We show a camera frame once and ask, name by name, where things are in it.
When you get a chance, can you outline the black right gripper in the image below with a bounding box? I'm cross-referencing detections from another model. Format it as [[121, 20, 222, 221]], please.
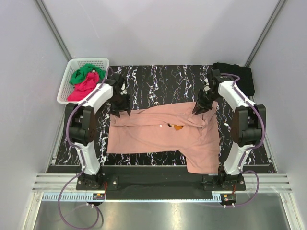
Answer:
[[192, 89, 220, 115]]

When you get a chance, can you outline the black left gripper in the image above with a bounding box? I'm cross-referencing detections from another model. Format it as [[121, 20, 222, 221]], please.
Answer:
[[110, 93, 130, 118]]

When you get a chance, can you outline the pink printed t-shirt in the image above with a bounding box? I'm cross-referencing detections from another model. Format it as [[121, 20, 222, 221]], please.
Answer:
[[107, 102, 220, 174]]

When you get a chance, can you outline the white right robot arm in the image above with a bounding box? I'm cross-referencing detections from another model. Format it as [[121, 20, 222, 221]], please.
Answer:
[[192, 69, 266, 190]]

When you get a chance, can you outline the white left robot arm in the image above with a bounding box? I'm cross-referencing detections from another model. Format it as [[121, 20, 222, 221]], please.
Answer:
[[64, 73, 131, 190]]

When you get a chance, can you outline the red crumpled t-shirt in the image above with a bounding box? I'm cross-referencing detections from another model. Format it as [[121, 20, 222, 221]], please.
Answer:
[[67, 72, 99, 102]]

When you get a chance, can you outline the black folded t-shirt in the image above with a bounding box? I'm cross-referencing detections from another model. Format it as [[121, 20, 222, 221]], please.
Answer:
[[212, 62, 255, 97]]

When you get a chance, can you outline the green crumpled t-shirt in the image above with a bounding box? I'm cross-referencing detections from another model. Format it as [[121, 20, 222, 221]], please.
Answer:
[[70, 64, 106, 85]]

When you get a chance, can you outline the white plastic basket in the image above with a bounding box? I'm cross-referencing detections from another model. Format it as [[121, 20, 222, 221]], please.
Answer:
[[57, 57, 110, 105]]

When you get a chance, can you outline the left small electronics module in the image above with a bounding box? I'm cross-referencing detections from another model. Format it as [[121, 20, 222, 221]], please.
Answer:
[[93, 193, 106, 200]]

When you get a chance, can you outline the small electronics module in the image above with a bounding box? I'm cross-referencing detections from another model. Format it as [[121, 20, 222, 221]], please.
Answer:
[[93, 193, 106, 200], [221, 193, 236, 207]]

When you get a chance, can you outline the right small electronics module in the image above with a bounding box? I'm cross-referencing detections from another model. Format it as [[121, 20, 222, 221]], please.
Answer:
[[221, 193, 236, 207]]

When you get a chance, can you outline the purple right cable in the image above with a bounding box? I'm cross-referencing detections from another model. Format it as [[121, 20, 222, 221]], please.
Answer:
[[220, 73, 266, 208]]

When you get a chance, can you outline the purple cable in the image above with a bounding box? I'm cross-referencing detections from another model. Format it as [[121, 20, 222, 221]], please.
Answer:
[[58, 66, 114, 227], [220, 73, 266, 208]]

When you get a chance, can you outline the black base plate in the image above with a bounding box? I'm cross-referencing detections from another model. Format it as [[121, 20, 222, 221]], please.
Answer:
[[76, 173, 246, 201]]

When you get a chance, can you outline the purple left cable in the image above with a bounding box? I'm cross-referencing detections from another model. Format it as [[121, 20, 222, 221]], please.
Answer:
[[58, 66, 114, 227]]

